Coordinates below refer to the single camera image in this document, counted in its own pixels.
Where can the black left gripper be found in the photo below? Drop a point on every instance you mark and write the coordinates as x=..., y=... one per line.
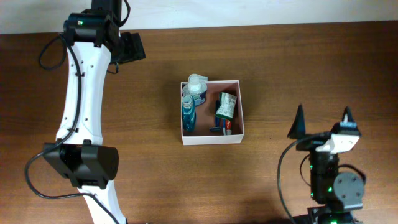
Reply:
x=135, y=50

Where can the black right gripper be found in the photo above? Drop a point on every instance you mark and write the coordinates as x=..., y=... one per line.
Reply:
x=298, y=129

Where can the clear foam pump bottle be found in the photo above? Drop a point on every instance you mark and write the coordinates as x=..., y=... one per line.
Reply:
x=197, y=88

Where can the teal Listerine mouthwash bottle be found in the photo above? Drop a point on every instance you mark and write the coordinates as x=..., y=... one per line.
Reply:
x=188, y=113

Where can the green white tissue packet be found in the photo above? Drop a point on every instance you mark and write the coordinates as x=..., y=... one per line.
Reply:
x=227, y=106

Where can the blue white toothbrush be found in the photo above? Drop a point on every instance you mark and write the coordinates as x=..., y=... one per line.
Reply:
x=224, y=126

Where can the pink cardboard box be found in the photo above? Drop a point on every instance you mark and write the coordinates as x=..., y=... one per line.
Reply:
x=202, y=135

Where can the blue disposable razor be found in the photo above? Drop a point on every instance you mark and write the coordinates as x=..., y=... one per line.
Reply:
x=217, y=127

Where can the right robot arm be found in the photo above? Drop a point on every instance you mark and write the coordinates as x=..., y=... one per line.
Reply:
x=338, y=189

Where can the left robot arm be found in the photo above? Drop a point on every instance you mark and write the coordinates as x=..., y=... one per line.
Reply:
x=92, y=41

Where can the red green toothpaste tube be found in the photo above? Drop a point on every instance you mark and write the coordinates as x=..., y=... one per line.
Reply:
x=228, y=127

